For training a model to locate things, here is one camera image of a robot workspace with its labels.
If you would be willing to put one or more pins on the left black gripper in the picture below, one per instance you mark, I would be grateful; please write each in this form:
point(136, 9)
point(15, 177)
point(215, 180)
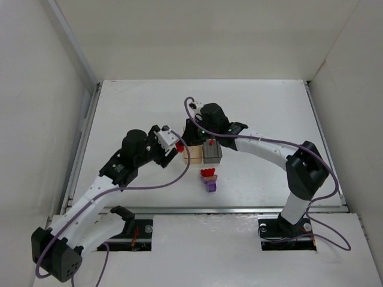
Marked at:
point(163, 158)

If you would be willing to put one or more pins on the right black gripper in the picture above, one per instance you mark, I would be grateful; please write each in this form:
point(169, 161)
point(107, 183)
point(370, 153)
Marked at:
point(191, 135)

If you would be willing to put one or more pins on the red curved lego brick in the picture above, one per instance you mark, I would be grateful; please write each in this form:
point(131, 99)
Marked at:
point(180, 147)

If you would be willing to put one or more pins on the red flower lego piece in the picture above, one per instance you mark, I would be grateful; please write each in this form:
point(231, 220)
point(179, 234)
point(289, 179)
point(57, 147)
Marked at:
point(207, 172)

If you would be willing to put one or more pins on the purple lego piece with butterfly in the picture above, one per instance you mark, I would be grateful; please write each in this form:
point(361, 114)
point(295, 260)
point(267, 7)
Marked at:
point(210, 182)

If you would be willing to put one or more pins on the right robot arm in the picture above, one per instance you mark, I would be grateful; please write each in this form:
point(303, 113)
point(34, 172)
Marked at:
point(306, 170)

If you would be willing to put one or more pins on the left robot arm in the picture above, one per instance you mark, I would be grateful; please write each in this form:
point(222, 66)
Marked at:
point(59, 250)

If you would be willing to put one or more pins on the amber transparent container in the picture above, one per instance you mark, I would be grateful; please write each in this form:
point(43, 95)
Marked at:
point(195, 154)

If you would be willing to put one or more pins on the grey transparent container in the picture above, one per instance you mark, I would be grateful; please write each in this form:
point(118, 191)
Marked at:
point(212, 154)

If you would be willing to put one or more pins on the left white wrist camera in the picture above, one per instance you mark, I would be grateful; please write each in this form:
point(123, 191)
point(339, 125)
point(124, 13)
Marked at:
point(167, 138)

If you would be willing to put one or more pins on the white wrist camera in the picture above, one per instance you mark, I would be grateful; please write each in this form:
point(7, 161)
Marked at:
point(196, 106)
point(167, 138)

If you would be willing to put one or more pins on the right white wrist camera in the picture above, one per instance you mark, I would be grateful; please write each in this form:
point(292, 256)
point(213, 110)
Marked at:
point(196, 106)

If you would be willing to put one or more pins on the aluminium front rail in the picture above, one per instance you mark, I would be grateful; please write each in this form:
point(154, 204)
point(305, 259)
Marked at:
point(224, 210)

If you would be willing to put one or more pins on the aluminium rail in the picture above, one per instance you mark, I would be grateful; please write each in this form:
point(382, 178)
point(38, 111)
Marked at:
point(67, 193)
point(328, 154)
point(224, 210)

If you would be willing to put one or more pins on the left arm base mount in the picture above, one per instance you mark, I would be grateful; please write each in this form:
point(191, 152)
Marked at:
point(136, 235)

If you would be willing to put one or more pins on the aluminium left rail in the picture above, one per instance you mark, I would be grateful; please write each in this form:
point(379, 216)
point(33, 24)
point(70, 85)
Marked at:
point(67, 193)

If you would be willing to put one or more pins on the aluminium right rail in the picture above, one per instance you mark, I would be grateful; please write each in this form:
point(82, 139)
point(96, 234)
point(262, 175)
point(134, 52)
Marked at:
point(328, 154)

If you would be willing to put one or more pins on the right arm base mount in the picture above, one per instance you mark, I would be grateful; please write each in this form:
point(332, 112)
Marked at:
point(276, 234)

